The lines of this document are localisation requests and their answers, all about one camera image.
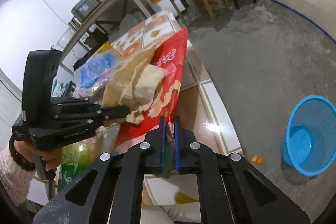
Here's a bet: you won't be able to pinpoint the green plastic bottle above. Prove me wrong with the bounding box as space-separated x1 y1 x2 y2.
58 138 101 192

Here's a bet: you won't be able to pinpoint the blue plastic package bag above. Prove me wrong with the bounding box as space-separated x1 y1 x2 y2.
75 51 125 91

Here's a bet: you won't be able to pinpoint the tan paper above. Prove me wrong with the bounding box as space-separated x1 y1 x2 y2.
102 44 166 124

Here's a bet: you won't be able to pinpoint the red snack bag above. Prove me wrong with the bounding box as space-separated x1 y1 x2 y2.
110 28 189 153

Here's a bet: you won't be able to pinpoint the left forearm pink sleeve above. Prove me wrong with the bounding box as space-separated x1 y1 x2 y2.
0 147 36 207

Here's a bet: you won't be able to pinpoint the blue mesh trash basket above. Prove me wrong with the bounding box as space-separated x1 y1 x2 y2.
280 95 335 176

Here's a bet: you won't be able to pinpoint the person's left hand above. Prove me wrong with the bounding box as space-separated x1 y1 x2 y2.
14 140 62 170

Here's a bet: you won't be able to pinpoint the floral cushion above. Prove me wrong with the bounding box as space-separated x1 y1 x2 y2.
51 80 69 97

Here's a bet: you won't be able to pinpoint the orange peel on floor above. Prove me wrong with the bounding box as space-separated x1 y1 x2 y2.
250 155 265 165

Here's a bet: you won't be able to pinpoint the patterned tablecloth dining table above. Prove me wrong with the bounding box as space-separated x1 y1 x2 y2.
112 10 242 223

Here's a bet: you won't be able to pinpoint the black clothes on shelf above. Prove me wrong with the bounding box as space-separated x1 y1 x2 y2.
73 52 93 71

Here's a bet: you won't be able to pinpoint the clear glass bowl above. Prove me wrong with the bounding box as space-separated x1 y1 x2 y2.
56 28 74 50

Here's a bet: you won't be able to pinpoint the black rice cooker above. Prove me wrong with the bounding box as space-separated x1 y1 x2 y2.
71 0 101 23

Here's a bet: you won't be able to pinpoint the long grey side table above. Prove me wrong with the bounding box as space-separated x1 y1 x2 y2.
59 0 159 69

